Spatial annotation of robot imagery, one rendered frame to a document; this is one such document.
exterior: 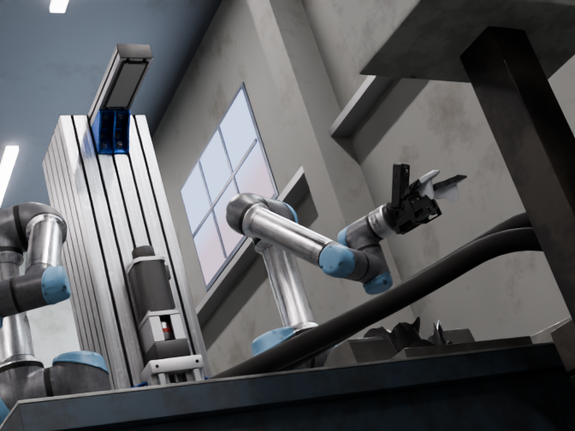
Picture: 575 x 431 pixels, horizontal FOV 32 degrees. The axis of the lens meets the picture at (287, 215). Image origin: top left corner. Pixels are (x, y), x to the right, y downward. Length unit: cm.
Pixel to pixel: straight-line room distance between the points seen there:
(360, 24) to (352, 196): 614
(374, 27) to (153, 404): 50
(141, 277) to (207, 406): 141
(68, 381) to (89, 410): 118
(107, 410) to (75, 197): 166
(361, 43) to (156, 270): 147
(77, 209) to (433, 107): 432
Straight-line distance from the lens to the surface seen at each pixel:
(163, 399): 117
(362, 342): 167
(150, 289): 256
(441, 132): 672
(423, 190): 246
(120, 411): 115
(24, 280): 215
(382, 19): 119
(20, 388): 234
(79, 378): 231
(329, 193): 735
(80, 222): 274
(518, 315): 623
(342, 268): 241
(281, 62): 797
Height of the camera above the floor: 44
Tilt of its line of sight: 25 degrees up
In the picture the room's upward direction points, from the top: 17 degrees counter-clockwise
